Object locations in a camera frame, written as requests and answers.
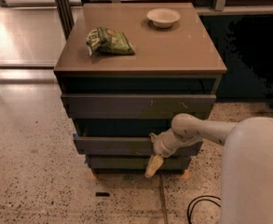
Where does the grey bottom drawer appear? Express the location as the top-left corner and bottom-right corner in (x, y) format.
(86, 155), (191, 170)

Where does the grey drawer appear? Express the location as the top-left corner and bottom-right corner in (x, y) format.
(86, 155), (191, 170)
(61, 94), (216, 119)
(73, 133), (203, 157)

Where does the white bowl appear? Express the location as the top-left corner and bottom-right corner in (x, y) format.
(147, 8), (181, 29)

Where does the brown drawer cabinet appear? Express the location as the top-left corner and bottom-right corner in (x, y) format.
(53, 2), (228, 175)

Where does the black cable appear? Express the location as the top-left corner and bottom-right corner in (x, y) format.
(186, 195), (222, 224)

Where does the grey top drawer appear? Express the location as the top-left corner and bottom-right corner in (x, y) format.
(61, 94), (216, 119)

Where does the black floor tape mark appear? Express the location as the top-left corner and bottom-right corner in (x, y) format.
(95, 192), (110, 197)

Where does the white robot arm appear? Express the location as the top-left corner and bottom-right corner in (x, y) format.
(145, 113), (273, 224)

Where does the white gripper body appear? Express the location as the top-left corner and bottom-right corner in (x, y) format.
(153, 131), (182, 158)

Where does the green snack bag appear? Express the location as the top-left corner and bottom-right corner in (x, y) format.
(87, 27), (135, 55)

